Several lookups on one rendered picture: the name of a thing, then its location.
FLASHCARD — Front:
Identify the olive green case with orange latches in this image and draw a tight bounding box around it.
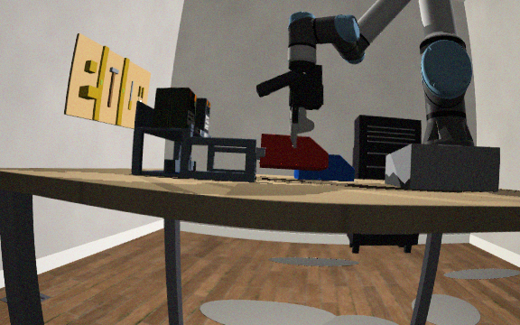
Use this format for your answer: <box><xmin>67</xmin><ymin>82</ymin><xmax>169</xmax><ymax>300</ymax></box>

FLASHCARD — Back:
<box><xmin>153</xmin><ymin>88</ymin><xmax>197</xmax><ymax>128</ymax></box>

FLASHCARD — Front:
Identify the blue bin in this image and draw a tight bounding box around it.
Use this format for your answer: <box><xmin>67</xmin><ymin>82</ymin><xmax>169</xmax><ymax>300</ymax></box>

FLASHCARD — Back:
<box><xmin>294</xmin><ymin>154</ymin><xmax>353</xmax><ymax>181</ymax></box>

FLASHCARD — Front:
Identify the dark grey case with orange latches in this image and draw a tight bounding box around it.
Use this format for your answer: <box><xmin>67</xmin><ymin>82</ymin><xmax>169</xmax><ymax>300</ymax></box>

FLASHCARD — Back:
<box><xmin>195</xmin><ymin>98</ymin><xmax>210</xmax><ymax>134</ymax></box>

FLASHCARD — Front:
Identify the grey metal shelf rack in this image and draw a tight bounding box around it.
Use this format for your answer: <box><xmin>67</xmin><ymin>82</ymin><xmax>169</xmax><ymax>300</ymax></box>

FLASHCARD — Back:
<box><xmin>131</xmin><ymin>100</ymin><xmax>265</xmax><ymax>182</ymax></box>

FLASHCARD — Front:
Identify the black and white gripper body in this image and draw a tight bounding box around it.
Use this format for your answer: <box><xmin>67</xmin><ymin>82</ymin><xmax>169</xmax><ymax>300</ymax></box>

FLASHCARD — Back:
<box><xmin>289</xmin><ymin>60</ymin><xmax>323</xmax><ymax>110</ymax></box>

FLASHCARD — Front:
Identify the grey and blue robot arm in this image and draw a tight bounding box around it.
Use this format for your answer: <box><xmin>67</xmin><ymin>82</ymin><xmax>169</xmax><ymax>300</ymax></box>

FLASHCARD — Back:
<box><xmin>256</xmin><ymin>0</ymin><xmax>474</xmax><ymax>146</ymax></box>

